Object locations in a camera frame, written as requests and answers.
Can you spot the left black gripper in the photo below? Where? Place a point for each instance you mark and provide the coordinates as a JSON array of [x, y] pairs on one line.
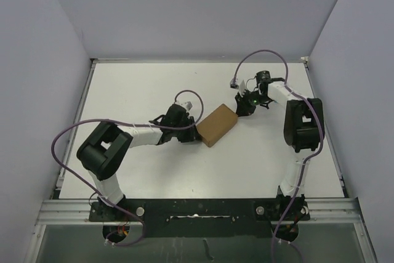
[[192, 135]]

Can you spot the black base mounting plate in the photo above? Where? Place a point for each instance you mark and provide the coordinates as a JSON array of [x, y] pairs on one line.
[[205, 218]]

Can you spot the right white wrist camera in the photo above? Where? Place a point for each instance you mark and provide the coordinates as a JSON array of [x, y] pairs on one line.
[[239, 86]]

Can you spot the aluminium table frame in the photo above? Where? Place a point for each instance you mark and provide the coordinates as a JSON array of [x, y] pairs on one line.
[[248, 162]]

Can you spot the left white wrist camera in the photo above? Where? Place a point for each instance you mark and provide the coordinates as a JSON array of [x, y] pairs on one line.
[[187, 105]]

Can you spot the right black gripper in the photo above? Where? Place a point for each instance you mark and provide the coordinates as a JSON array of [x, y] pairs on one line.
[[242, 108]]

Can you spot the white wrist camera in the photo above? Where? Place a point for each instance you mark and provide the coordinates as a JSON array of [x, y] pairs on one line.
[[239, 86], [187, 105]]

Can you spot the brown cardboard box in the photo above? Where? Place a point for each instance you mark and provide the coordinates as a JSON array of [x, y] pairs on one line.
[[216, 125]]

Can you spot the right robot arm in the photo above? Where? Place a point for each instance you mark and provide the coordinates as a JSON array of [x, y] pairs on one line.
[[303, 129]]

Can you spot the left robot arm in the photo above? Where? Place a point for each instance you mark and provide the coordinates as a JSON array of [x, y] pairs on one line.
[[102, 153]]

